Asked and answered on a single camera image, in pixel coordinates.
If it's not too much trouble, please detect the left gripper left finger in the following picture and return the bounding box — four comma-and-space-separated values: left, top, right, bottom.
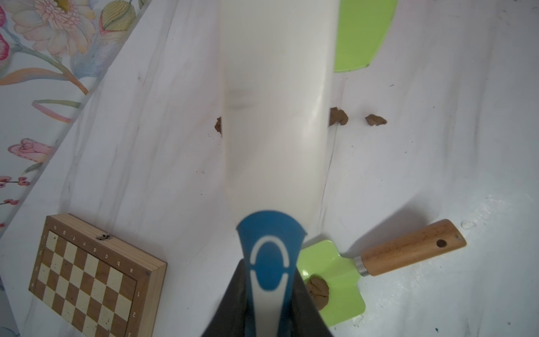
202, 259, 253, 337

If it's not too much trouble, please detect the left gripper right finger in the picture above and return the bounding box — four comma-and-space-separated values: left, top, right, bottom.
290, 270, 333, 337

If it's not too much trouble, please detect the green trowel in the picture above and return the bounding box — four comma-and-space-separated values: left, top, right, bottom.
297, 219, 467, 327
334, 0, 398, 73

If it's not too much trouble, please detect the white blue cleaning brush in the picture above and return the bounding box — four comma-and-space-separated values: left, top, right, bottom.
218, 1, 340, 336

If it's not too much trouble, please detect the soil clump near bucket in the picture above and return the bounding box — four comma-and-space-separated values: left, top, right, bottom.
214, 117, 222, 134

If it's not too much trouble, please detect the soil clump centre table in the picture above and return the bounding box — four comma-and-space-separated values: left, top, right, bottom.
329, 107, 349, 126

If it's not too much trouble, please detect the wooden chessboard box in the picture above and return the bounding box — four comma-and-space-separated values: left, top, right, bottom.
29, 213, 167, 337

